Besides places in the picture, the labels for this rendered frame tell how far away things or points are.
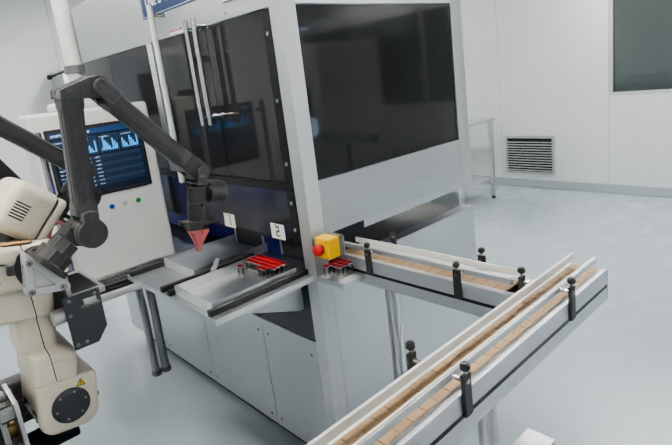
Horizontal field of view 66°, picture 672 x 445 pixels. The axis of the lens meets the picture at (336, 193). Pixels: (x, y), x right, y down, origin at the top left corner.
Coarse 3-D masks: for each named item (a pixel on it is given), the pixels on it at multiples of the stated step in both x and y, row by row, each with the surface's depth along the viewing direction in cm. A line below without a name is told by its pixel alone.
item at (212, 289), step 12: (204, 276) 189; (216, 276) 192; (228, 276) 193; (252, 276) 190; (276, 276) 179; (180, 288) 178; (192, 288) 186; (204, 288) 185; (216, 288) 183; (228, 288) 182; (240, 288) 181; (252, 288) 173; (192, 300) 173; (204, 300) 166; (216, 300) 173; (228, 300) 167
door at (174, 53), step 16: (160, 48) 230; (176, 48) 219; (176, 64) 223; (208, 64) 204; (176, 80) 226; (192, 80) 216; (208, 80) 207; (176, 96) 230; (192, 96) 219; (176, 112) 233; (192, 112) 222; (176, 128) 237; (192, 128) 226; (208, 128) 216; (192, 144) 229; (208, 144) 219; (208, 160) 222; (224, 160) 212
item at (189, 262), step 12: (216, 240) 230; (228, 240) 234; (180, 252) 219; (192, 252) 222; (204, 252) 226; (216, 252) 224; (228, 252) 222; (240, 252) 209; (252, 252) 213; (168, 264) 212; (180, 264) 203; (192, 264) 212; (204, 264) 210
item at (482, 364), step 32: (544, 288) 142; (576, 288) 139; (480, 320) 121; (512, 320) 119; (544, 320) 124; (576, 320) 136; (448, 352) 112; (480, 352) 109; (512, 352) 113; (544, 352) 124; (416, 384) 106; (448, 384) 105; (480, 384) 105; (512, 384) 115; (352, 416) 93; (384, 416) 98; (416, 416) 96; (448, 416) 98; (480, 416) 106
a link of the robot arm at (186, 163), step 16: (96, 80) 132; (112, 96) 135; (112, 112) 140; (128, 112) 141; (144, 128) 145; (160, 128) 149; (160, 144) 149; (176, 144) 153; (176, 160) 153; (192, 160) 156; (192, 176) 157; (208, 176) 161
